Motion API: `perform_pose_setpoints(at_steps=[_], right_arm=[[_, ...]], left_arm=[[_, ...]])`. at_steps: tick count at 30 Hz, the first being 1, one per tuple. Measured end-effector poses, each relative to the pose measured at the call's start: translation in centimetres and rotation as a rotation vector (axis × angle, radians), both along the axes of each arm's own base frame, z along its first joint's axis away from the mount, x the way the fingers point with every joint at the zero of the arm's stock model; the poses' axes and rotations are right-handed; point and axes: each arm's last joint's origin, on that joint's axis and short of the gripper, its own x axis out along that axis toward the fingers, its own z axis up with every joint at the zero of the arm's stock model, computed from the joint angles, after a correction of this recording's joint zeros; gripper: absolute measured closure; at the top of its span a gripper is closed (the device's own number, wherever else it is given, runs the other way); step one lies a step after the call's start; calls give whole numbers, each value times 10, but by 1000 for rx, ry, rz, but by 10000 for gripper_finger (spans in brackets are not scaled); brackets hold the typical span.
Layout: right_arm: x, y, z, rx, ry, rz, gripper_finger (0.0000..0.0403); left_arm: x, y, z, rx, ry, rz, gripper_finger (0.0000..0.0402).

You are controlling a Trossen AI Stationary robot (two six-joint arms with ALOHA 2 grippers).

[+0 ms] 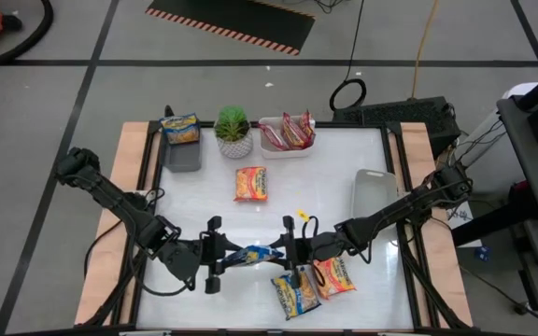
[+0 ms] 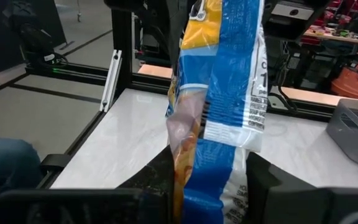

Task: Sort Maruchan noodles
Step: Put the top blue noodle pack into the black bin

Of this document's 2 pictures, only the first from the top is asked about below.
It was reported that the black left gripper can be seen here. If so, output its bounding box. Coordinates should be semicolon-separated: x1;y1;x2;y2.
170;216;245;296

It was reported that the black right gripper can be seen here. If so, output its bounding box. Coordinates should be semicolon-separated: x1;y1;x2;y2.
268;215;341;288

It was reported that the soy sauce Maruchan noodle pack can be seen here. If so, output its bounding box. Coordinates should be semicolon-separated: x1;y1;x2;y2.
270;265;322;322
220;244;286;269
159;113;202;146

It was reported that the chicken Maruchan noodle pack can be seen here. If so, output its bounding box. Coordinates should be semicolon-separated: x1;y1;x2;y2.
234;166;269;203
313;256;358;301

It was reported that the white plastic bin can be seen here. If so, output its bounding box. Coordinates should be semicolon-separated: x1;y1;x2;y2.
257;115;318;161

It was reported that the dark grey plastic bin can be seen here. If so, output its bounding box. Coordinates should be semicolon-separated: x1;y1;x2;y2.
159;115;204;174

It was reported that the green plant in patterned pot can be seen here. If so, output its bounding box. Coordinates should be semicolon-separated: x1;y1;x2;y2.
213;105;255;160

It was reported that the pale grey plastic bin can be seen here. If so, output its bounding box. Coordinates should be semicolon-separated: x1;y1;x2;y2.
350;168;400;220

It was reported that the wooden side board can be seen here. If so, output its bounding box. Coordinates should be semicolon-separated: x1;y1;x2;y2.
73;121;161;327
388;121;474;328

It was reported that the white paper sheet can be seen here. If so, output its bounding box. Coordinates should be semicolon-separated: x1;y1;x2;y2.
446;195;476;248

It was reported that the black computer case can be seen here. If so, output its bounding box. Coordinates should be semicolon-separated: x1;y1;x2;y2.
333;96;461;158

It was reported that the black desk leg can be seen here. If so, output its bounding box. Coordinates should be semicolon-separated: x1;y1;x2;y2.
450;193;538;247

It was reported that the black hazard-striped floor mat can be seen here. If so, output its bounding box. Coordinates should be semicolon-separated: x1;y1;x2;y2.
145;0;317;57

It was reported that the silver frame bracket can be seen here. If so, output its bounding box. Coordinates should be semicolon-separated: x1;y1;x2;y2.
118;329;173;336

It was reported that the black table frame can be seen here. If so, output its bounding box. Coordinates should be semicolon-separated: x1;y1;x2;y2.
79;105;474;336

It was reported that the black hanging cable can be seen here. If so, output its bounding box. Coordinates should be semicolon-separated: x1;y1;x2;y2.
328;0;368;113

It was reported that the yellow hanging cable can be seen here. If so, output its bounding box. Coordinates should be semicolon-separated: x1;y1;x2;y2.
410;0;440;100

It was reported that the black vacuum hose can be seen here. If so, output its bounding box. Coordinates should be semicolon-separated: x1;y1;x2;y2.
0;0;55;71

